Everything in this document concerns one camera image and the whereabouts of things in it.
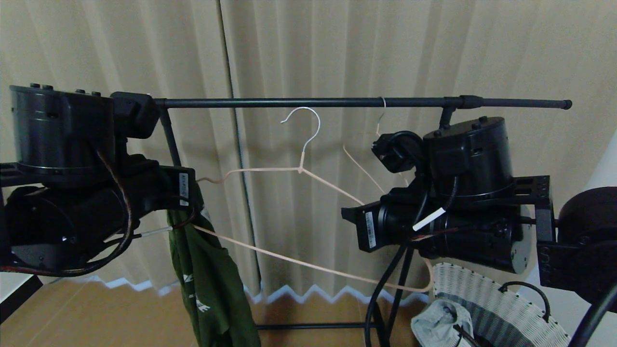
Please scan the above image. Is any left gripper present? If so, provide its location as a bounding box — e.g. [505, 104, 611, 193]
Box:
[6, 154, 196, 271]

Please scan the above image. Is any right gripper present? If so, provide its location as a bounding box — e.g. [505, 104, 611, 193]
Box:
[341, 190, 534, 274]

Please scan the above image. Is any green sleeveless shirt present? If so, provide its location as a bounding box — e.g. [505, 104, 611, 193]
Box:
[167, 186, 261, 347]

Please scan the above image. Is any pink clothes hanger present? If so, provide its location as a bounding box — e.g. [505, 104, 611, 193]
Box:
[193, 107, 434, 294]
[342, 107, 387, 194]

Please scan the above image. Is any white laundry basket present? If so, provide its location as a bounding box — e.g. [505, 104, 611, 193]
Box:
[430, 263, 572, 347]

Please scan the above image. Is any black clothes rack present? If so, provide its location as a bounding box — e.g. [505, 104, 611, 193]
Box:
[154, 95, 573, 347]

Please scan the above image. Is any pale grey garment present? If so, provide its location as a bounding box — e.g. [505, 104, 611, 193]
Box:
[411, 299, 475, 347]

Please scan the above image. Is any beige curtain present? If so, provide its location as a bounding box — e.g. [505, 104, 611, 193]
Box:
[0, 0, 617, 307]

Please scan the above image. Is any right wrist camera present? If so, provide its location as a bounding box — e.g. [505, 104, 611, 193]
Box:
[371, 131, 426, 174]

